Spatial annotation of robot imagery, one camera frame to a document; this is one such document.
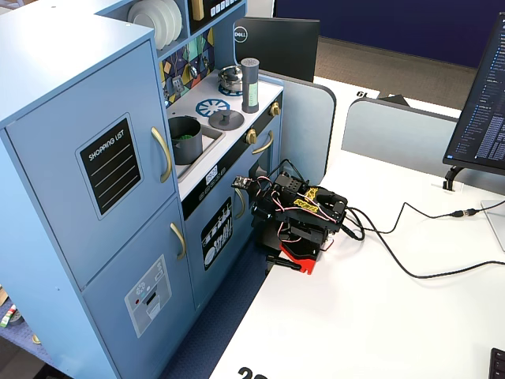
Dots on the fridge door with shopping list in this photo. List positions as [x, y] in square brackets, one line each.
[59, 166]

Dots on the black keyboard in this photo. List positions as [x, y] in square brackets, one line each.
[498, 365]

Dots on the dishwasher door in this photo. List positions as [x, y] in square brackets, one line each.
[197, 276]

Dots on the black table clamp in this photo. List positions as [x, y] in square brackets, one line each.
[282, 262]

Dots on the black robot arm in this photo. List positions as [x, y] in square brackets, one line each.
[311, 221]

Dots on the black Dell monitor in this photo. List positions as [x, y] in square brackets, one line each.
[284, 47]

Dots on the steel slotted spoon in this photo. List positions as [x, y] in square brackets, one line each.
[178, 85]

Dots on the small wrist camera board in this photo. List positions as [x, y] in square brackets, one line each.
[242, 182]

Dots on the gray cooking pot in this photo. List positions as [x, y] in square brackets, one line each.
[187, 148]

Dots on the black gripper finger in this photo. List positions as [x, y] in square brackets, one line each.
[264, 233]
[280, 232]

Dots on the oven door with window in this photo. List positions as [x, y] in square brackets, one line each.
[262, 162]

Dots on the monitor showing code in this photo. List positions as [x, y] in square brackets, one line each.
[483, 98]

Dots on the steel pot with lid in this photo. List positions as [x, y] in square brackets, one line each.
[230, 79]

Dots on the robot controller board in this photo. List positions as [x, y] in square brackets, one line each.
[329, 241]

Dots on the gold stove knob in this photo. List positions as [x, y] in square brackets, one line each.
[274, 108]
[251, 136]

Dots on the red and black robot base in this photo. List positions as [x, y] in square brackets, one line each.
[301, 258]

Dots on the black flat stand plate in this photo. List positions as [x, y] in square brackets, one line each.
[399, 100]

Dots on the white plate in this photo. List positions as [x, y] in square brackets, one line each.
[144, 17]
[180, 17]
[170, 19]

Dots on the freezer door with dispenser print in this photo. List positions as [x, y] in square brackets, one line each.
[126, 268]

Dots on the blue toy kitchen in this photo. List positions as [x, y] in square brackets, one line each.
[47, 98]

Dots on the silver monitor stand base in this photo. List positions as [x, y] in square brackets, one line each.
[495, 225]

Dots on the gray desk divider panel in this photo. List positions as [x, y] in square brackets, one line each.
[307, 126]
[394, 130]

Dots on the gray pot lid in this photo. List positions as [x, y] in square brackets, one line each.
[225, 119]

